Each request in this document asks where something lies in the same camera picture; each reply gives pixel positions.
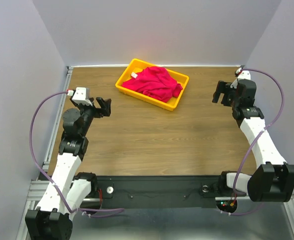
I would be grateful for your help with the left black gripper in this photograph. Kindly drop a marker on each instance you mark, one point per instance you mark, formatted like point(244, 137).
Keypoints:
point(99, 112)

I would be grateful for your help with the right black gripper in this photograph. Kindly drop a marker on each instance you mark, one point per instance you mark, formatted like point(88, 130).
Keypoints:
point(223, 87)

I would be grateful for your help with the red t shirt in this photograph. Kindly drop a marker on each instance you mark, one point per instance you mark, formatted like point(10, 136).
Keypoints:
point(154, 82)

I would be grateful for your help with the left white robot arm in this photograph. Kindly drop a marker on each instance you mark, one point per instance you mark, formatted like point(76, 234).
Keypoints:
point(52, 218)

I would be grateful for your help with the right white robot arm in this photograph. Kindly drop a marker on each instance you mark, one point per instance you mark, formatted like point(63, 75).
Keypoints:
point(273, 180)

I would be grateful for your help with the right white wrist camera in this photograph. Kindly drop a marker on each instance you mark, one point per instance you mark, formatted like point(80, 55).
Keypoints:
point(240, 74)

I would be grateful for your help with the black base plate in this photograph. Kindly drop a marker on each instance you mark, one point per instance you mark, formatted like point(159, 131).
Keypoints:
point(151, 192)

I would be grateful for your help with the aluminium frame rail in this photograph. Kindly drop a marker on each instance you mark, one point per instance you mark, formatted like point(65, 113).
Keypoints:
point(37, 186)

